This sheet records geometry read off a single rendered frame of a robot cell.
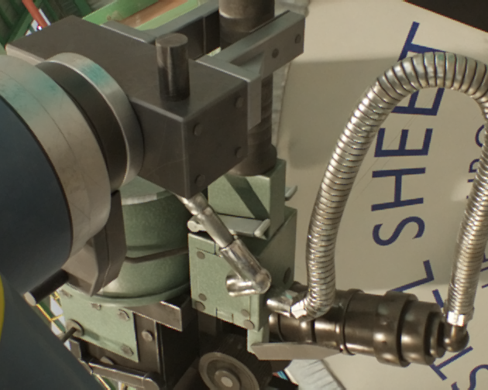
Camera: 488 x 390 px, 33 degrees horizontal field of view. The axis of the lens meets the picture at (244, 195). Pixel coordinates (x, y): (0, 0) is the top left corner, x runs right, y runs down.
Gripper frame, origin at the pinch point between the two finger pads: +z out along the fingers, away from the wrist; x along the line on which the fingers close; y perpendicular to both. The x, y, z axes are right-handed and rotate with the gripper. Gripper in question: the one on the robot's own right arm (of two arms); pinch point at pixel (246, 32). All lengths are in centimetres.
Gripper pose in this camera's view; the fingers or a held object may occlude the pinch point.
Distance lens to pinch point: 51.9
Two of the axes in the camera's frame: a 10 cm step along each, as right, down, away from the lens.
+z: 6.1, -4.7, 6.3
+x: -7.9, -3.7, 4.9
